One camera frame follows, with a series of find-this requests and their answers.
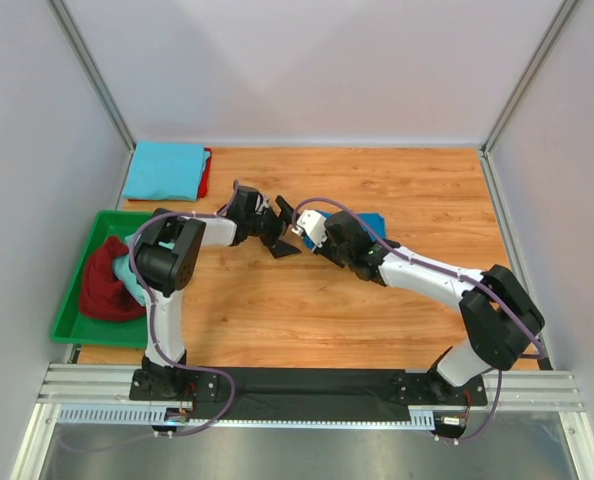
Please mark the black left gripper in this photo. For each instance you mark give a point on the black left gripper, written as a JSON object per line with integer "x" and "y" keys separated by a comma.
{"x": 280, "y": 248}

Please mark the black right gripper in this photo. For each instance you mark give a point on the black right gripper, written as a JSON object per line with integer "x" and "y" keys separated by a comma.
{"x": 323, "y": 251}

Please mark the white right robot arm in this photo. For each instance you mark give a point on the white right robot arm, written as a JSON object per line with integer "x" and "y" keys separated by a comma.
{"x": 500, "y": 318}

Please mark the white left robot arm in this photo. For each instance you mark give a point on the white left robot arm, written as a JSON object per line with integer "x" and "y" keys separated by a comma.
{"x": 163, "y": 255}

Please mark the folded red t shirt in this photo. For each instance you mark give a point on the folded red t shirt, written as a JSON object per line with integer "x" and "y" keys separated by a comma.
{"x": 205, "y": 175}

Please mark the folded light blue t shirt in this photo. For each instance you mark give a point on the folded light blue t shirt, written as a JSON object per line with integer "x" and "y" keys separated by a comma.
{"x": 164, "y": 170}

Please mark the mint green t shirt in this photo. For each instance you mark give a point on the mint green t shirt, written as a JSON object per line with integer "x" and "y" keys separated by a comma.
{"x": 122, "y": 271}

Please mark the dark red t shirt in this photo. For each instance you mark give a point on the dark red t shirt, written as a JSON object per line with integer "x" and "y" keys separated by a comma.
{"x": 103, "y": 296}

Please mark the green plastic bin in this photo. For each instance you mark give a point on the green plastic bin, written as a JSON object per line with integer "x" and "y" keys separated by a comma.
{"x": 72, "y": 327}

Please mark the right aluminium frame post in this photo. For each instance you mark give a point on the right aluminium frame post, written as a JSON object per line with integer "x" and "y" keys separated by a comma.
{"x": 556, "y": 26}

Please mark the aluminium frame post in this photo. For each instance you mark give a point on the aluminium frame post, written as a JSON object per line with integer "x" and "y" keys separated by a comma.
{"x": 75, "y": 39}
{"x": 556, "y": 26}

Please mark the grey slotted cable duct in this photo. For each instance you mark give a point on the grey slotted cable duct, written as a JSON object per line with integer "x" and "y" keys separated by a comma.
{"x": 165, "y": 417}

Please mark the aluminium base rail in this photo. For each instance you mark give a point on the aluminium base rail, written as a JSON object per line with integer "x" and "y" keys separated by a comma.
{"x": 521, "y": 391}

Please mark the left aluminium frame post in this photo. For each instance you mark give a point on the left aluminium frame post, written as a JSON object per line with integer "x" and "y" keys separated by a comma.
{"x": 75, "y": 39}

